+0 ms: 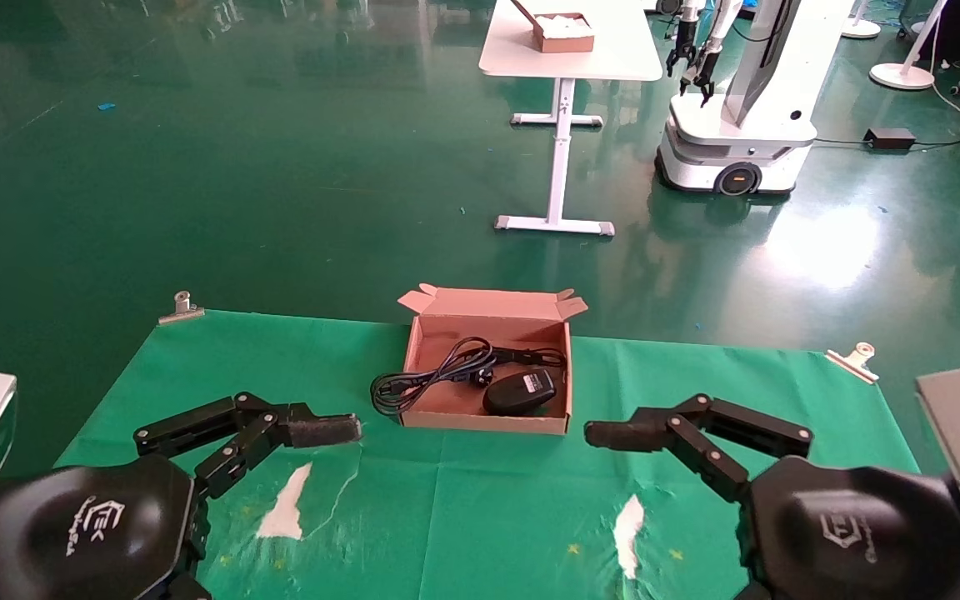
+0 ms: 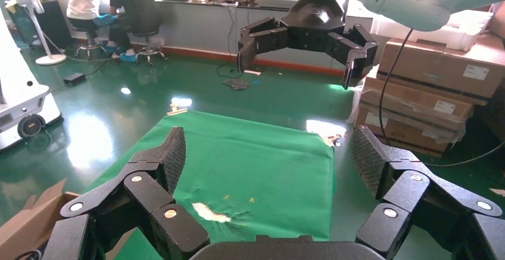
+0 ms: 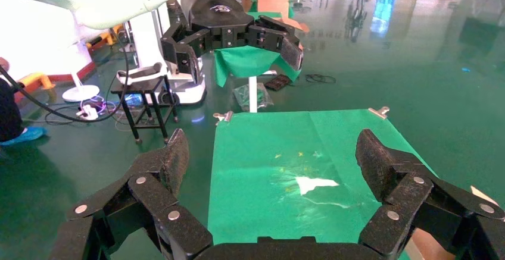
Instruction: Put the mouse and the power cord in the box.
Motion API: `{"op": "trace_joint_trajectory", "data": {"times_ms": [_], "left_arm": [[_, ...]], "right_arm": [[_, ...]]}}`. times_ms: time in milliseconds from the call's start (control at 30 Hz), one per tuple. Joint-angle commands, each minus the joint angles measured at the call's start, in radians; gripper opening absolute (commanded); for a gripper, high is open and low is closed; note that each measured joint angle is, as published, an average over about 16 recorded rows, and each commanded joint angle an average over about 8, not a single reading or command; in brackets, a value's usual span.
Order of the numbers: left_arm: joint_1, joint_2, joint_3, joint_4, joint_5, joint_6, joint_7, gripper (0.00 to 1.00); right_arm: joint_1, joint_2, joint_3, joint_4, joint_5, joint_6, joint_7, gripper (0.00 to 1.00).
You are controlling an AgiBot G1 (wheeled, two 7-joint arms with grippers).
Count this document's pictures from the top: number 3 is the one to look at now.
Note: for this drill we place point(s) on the wide brown cardboard carton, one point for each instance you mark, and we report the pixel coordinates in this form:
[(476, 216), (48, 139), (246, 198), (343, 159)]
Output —
[(274, 2)]

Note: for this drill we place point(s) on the white round-base floor stand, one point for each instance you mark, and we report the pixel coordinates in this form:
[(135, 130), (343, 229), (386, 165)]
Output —
[(81, 92)]

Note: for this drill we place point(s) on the silver binder clip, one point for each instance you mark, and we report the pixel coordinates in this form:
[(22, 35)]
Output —
[(225, 117), (378, 113)]

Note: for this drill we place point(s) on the white power strip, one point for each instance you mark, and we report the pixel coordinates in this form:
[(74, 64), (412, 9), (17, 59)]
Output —
[(88, 112)]

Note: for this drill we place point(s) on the white table leg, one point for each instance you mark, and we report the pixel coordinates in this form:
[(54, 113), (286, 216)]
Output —
[(253, 96)]

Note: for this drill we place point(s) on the clear plastic bag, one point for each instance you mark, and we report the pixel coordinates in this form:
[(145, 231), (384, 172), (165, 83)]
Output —
[(264, 96)]

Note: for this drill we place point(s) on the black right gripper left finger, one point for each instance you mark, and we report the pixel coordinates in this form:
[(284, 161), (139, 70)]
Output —
[(175, 163)]

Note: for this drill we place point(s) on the green tablecloth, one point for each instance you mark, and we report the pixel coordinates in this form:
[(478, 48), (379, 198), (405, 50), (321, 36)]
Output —
[(256, 171)]

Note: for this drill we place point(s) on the open brown cardboard box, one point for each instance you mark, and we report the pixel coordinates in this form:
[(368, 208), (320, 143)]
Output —
[(300, 25)]

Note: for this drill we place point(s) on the black metal stool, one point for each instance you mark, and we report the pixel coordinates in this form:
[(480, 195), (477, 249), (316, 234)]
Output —
[(134, 88)]

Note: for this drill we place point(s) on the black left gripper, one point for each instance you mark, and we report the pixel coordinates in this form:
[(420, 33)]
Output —
[(213, 6)]

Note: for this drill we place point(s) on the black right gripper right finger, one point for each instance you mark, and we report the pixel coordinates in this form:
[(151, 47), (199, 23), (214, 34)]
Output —
[(373, 163)]

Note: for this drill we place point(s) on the orange yellow floor guard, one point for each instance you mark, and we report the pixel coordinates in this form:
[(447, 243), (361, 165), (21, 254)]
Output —
[(33, 80), (100, 37)]

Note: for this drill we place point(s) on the person with blue shoe cover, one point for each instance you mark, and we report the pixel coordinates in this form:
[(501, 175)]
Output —
[(8, 112)]

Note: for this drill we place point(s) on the white wheeled robot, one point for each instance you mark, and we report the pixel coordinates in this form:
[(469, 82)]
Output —
[(189, 92)]

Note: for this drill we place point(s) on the blue floor scrap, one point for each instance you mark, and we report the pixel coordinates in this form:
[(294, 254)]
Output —
[(465, 70)]

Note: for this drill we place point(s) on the black ribbed mat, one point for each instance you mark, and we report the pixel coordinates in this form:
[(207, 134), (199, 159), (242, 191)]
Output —
[(278, 82)]

